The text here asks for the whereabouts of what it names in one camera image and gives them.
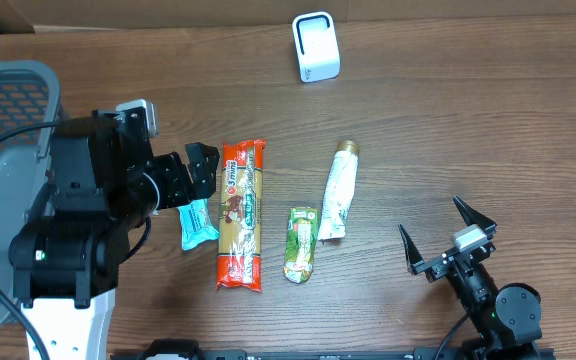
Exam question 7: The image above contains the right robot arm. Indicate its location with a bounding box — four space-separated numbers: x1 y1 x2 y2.
398 196 552 359

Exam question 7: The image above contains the grey plastic mesh basket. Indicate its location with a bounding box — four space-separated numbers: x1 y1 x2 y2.
0 60 64 341

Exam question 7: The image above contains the white tube gold cap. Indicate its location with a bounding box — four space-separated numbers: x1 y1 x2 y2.
318 140 359 242

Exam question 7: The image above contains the green drink pouch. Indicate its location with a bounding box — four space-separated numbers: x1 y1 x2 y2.
283 207 319 284

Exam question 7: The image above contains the orange San Remo pasta packet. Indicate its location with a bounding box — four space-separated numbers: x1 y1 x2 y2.
216 139 266 292

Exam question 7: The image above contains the teal snack bar packet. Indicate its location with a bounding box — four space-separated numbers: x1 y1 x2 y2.
177 199 219 251

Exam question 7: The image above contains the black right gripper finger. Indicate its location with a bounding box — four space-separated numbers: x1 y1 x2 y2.
398 224 424 273
453 196 497 235

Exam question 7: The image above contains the white barcode scanner stand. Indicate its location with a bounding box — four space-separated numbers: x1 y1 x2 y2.
292 11 341 83

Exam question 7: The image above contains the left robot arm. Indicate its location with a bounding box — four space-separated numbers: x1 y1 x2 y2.
9 108 219 359

